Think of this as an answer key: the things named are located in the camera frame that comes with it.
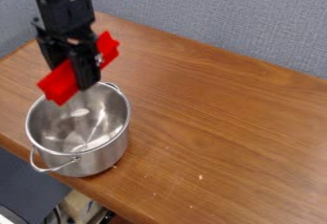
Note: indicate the stainless steel pot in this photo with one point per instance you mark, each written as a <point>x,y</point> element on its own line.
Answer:
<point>80,137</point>

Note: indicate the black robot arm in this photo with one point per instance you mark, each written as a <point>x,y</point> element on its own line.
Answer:
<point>66,38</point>

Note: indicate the beige box under table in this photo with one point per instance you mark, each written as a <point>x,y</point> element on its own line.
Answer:
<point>80,207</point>

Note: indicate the red block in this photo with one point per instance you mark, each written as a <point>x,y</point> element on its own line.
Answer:
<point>59,84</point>

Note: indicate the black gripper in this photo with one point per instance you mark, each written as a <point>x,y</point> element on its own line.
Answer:
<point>64,33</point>

